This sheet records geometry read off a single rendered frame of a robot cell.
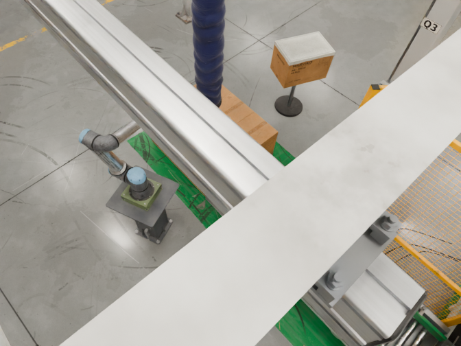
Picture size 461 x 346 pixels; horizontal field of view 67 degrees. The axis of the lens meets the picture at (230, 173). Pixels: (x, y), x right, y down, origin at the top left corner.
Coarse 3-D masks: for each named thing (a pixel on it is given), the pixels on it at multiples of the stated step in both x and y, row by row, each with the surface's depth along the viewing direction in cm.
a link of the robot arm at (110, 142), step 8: (120, 128) 256; (128, 128) 257; (136, 128) 263; (104, 136) 244; (112, 136) 245; (120, 136) 250; (128, 136) 258; (96, 144) 240; (104, 144) 241; (112, 144) 244
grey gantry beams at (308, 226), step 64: (448, 64) 47; (384, 128) 40; (448, 128) 40; (256, 192) 34; (320, 192) 35; (384, 192) 35; (192, 256) 31; (256, 256) 31; (320, 256) 31; (128, 320) 28; (192, 320) 28; (256, 320) 28
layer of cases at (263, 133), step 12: (228, 96) 424; (228, 108) 413; (240, 108) 414; (240, 120) 404; (252, 120) 405; (264, 120) 406; (252, 132) 395; (264, 132) 396; (276, 132) 397; (264, 144) 394
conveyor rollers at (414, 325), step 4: (416, 320) 294; (412, 324) 293; (416, 324) 292; (408, 328) 291; (412, 328) 290; (424, 328) 292; (404, 332) 290; (408, 332) 289; (412, 332) 290; (420, 332) 291; (424, 332) 289; (428, 332) 290; (404, 336) 287; (408, 336) 287; (416, 336) 290; (420, 336) 288; (424, 336) 288; (400, 340) 286; (404, 340) 285; (416, 340) 286; (420, 340) 286; (384, 344) 283; (396, 344) 285; (400, 344) 283; (412, 344) 285; (416, 344) 284; (420, 344) 285
